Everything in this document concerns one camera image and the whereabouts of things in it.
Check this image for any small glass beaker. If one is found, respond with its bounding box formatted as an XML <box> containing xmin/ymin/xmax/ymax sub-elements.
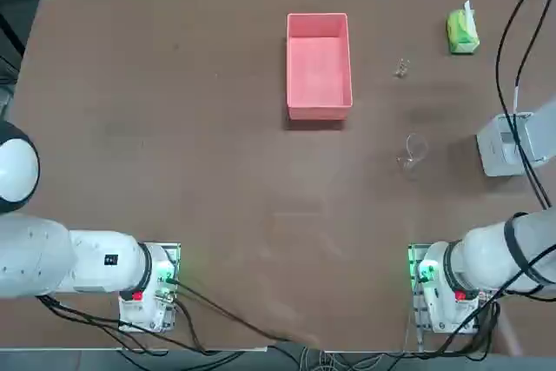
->
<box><xmin>393</xmin><ymin>57</ymin><xmax>412</xmax><ymax>80</ymax></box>

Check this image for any pink plastic container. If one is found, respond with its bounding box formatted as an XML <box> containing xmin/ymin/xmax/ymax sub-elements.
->
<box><xmin>286</xmin><ymin>12</ymin><xmax>354</xmax><ymax>121</ymax></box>

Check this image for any large glass beaker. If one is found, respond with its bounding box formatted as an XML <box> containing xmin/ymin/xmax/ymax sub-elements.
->
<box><xmin>394</xmin><ymin>132</ymin><xmax>431</xmax><ymax>182</ymax></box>

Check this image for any green tissue pack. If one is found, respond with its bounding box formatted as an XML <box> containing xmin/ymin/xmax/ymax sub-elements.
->
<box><xmin>446</xmin><ymin>0</ymin><xmax>482</xmax><ymax>56</ymax></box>

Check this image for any black left arm base cable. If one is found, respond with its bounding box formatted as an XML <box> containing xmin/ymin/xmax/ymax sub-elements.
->
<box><xmin>34</xmin><ymin>277</ymin><xmax>301</xmax><ymax>354</ymax></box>

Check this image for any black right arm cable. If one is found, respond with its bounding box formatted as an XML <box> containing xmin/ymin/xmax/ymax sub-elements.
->
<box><xmin>496</xmin><ymin>0</ymin><xmax>556</xmax><ymax>209</ymax></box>

